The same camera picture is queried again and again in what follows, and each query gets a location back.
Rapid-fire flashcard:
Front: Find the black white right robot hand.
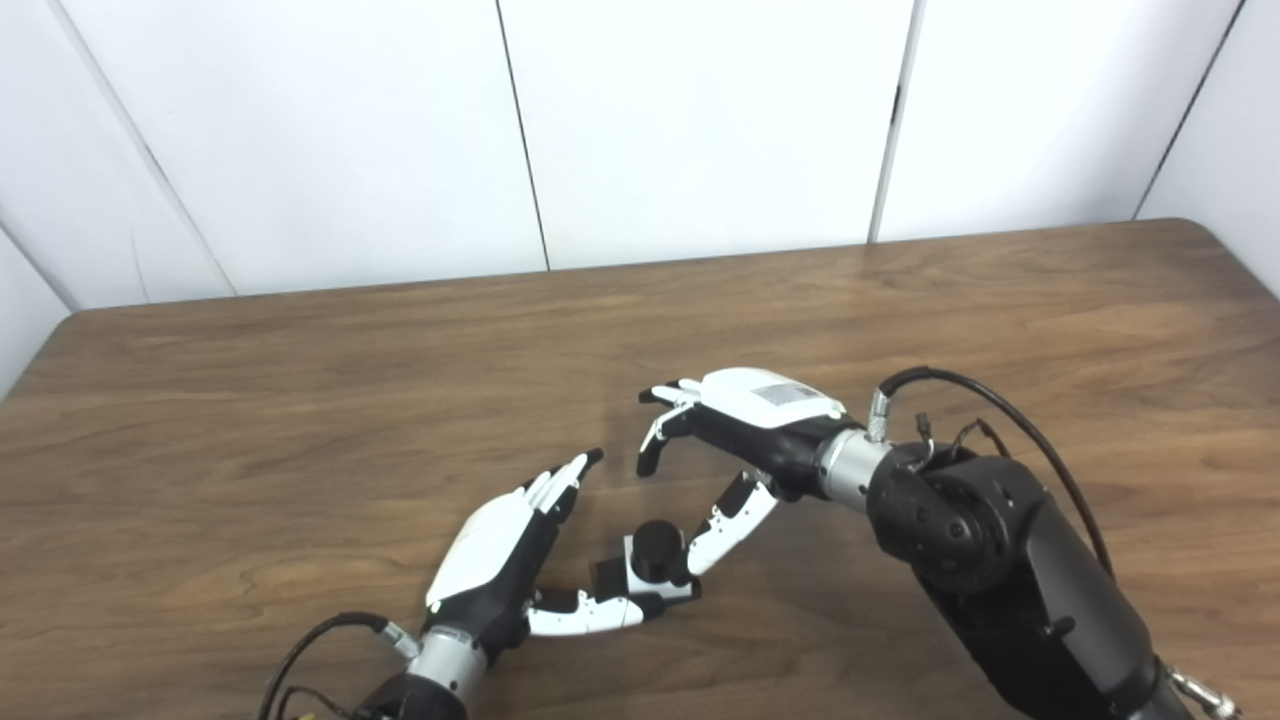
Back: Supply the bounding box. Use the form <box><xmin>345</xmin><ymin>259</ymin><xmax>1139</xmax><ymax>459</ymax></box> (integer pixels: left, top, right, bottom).
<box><xmin>636</xmin><ymin>367</ymin><xmax>849</xmax><ymax>589</ymax></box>

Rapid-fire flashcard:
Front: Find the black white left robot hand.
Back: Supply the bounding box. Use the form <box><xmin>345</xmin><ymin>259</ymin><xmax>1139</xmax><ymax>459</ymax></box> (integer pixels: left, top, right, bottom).
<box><xmin>424</xmin><ymin>448</ymin><xmax>651</xmax><ymax>661</ymax></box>

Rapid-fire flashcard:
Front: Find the white square piece with hole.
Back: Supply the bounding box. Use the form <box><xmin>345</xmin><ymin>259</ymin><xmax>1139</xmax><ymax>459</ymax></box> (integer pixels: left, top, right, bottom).
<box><xmin>622</xmin><ymin>535</ymin><xmax>701</xmax><ymax>603</ymax></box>

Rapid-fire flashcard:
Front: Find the black peg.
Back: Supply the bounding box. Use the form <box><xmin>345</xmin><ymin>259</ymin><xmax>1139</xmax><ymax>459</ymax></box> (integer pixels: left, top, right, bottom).
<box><xmin>590</xmin><ymin>519</ymin><xmax>701</xmax><ymax>601</ymax></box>

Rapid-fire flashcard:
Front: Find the thick black left wrist cable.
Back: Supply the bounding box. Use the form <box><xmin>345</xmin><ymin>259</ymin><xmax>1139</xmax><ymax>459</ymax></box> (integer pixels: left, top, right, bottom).
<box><xmin>258</xmin><ymin>612</ymin><xmax>421</xmax><ymax>720</ymax></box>

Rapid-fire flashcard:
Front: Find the thick black wrist cable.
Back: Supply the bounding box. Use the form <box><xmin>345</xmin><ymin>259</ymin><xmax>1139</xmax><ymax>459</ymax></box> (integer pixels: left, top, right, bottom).
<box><xmin>865</xmin><ymin>366</ymin><xmax>1116</xmax><ymax>581</ymax></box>
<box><xmin>258</xmin><ymin>612</ymin><xmax>421</xmax><ymax>720</ymax></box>

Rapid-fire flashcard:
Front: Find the thin black right wrist wire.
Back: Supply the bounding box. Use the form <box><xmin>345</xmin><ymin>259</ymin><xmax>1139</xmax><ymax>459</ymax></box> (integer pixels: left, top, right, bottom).
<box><xmin>915</xmin><ymin>412</ymin><xmax>1011</xmax><ymax>471</ymax></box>

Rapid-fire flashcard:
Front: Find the thin black wrist wire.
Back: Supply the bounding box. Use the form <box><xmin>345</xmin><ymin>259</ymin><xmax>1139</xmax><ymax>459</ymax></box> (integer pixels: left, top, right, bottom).
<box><xmin>275</xmin><ymin>685</ymin><xmax>351</xmax><ymax>720</ymax></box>
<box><xmin>915</xmin><ymin>412</ymin><xmax>1011</xmax><ymax>471</ymax></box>

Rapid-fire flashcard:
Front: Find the thin black left wrist wire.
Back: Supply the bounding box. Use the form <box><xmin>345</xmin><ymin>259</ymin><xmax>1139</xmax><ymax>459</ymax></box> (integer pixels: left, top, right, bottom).
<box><xmin>275</xmin><ymin>685</ymin><xmax>351</xmax><ymax>720</ymax></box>

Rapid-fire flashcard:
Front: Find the thick black right wrist cable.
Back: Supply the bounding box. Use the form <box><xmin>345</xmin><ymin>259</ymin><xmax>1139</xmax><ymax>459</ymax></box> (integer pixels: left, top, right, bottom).
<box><xmin>865</xmin><ymin>366</ymin><xmax>1116</xmax><ymax>581</ymax></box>

